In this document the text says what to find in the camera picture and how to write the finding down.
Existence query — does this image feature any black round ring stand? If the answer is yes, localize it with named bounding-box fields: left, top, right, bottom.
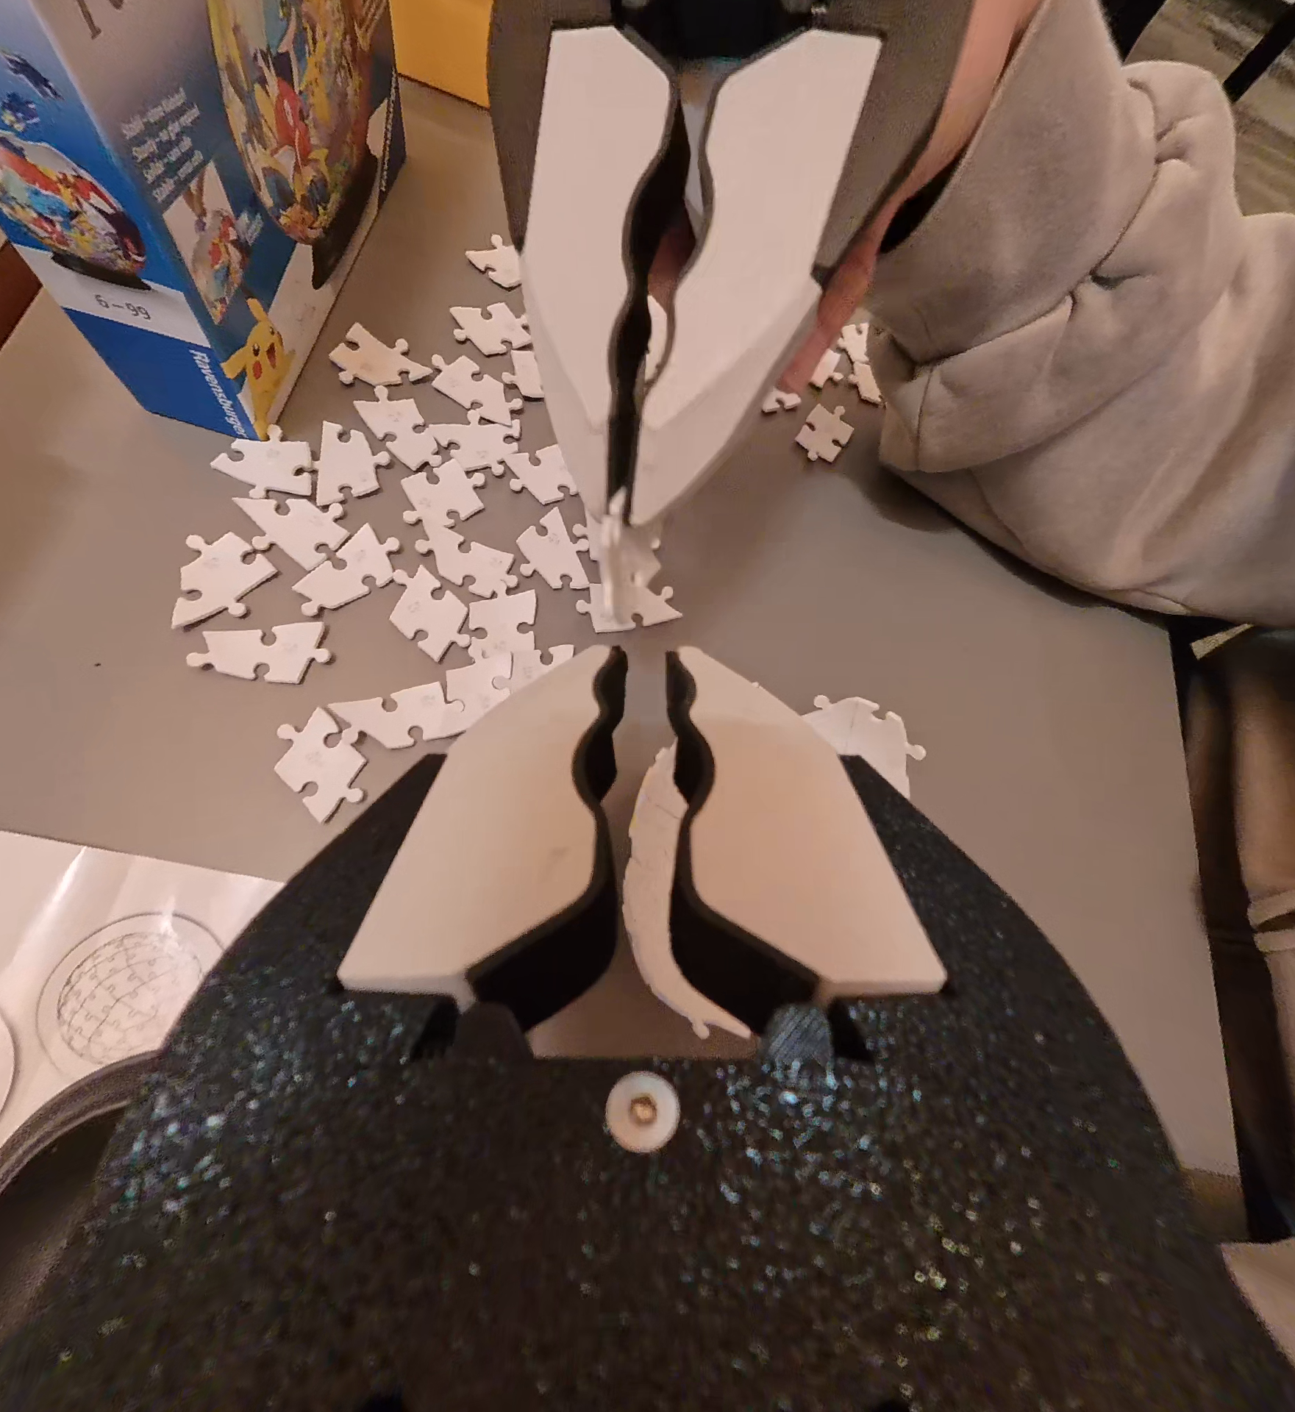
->
left=0, top=1049, right=166, bottom=1383

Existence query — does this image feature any single white puzzle piece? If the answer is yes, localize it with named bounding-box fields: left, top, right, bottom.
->
left=597, top=499, right=661, bottom=622

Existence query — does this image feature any person's right hand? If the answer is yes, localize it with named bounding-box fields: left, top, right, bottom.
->
left=806, top=0, right=1047, bottom=382

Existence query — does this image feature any assembled curved puzzle shell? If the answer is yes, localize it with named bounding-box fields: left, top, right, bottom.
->
left=622, top=696, right=927, bottom=1042

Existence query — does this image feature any colourful puzzle box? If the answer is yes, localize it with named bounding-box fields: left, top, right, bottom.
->
left=0, top=0, right=407, bottom=442

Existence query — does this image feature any person's right forearm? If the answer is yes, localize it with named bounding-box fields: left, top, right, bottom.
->
left=861, top=0, right=1295, bottom=628

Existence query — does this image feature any white paper with ball diagrams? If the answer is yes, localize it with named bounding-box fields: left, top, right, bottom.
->
left=0, top=819, right=286, bottom=1215

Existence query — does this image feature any person's beige clothing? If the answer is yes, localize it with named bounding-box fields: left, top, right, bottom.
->
left=1185, top=616, right=1295, bottom=1412

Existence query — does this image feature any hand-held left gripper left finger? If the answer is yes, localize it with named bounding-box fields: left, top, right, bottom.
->
left=336, top=647, right=628, bottom=1025

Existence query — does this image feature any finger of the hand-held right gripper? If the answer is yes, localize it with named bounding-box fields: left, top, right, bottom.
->
left=517, top=24, right=683, bottom=521
left=624, top=24, right=885, bottom=530

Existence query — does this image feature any pile of white puzzle pieces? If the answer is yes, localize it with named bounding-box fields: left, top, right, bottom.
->
left=170, top=235, right=891, bottom=825

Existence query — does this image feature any yellow plastic crate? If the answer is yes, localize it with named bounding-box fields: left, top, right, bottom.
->
left=387, top=0, right=493, bottom=110

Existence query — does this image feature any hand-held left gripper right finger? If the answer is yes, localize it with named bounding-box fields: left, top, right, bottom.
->
left=663, top=644, right=950, bottom=1037

